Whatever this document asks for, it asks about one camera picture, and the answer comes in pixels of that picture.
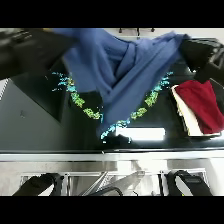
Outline red garment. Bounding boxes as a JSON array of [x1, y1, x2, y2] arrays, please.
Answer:
[[175, 79, 224, 135]]

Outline silver frame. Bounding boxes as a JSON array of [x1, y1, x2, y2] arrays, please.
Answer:
[[0, 149, 224, 197]]

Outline black cable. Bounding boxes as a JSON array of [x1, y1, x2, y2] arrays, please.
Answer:
[[89, 186, 125, 197]]

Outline blue shirt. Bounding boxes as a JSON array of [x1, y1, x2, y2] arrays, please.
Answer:
[[52, 28, 192, 137]]

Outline cream garment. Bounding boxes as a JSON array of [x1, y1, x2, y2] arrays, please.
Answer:
[[170, 84, 222, 138]]

